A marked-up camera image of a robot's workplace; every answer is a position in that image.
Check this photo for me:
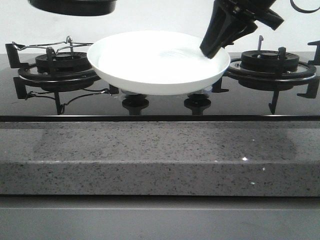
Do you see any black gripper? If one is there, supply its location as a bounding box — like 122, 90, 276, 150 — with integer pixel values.
200, 0, 284, 59

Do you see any white round plate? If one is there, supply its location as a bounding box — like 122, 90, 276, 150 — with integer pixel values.
87, 30, 231, 96

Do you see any black frying pan mint handle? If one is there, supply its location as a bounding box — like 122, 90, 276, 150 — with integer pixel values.
28, 0, 117, 17

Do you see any black glass gas hob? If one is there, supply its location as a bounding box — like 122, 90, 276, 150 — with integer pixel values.
0, 54, 320, 122

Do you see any right silver stove knob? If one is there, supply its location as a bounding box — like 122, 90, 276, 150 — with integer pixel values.
189, 85, 213, 95

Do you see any silver stove knob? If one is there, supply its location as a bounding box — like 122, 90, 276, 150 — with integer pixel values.
120, 89, 139, 96
189, 85, 213, 95

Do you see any right black burner pan support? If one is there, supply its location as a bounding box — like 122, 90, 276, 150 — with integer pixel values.
223, 35, 320, 115

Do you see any black burner pan support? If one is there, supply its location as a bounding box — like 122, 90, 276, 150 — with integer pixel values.
223, 35, 320, 115
5, 42, 119, 115

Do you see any left silver stove knob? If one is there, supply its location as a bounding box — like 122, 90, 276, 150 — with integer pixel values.
120, 89, 139, 96

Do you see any left black burner pan support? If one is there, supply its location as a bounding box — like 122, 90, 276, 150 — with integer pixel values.
5, 42, 119, 115

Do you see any grey cabinet front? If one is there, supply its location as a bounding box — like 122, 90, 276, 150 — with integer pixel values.
0, 196, 320, 240

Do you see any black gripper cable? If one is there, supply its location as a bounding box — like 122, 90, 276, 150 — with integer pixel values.
289, 0, 320, 14

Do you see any wire pan reducer ring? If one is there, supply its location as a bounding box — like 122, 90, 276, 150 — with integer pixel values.
11, 35, 95, 55

